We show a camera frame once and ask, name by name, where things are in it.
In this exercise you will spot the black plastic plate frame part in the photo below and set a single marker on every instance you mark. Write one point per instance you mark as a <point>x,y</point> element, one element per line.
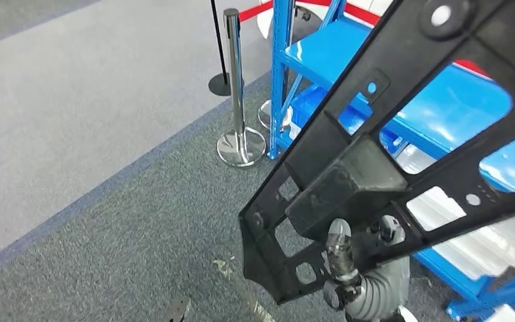
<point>351,186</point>

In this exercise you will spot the small white plastic part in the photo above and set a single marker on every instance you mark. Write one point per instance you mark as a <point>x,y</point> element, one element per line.
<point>294,131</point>

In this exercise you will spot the blue metal shelf rack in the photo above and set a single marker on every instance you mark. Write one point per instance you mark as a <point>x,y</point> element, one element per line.
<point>311,53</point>

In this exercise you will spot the large white plastic part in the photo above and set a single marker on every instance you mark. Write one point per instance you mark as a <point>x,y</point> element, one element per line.
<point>435,209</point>

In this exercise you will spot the red barrier belt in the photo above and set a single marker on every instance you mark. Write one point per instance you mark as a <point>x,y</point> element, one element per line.
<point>255,11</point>
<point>364,15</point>

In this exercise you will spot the thin black post round base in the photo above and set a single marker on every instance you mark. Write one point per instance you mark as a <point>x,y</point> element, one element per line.
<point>220,84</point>

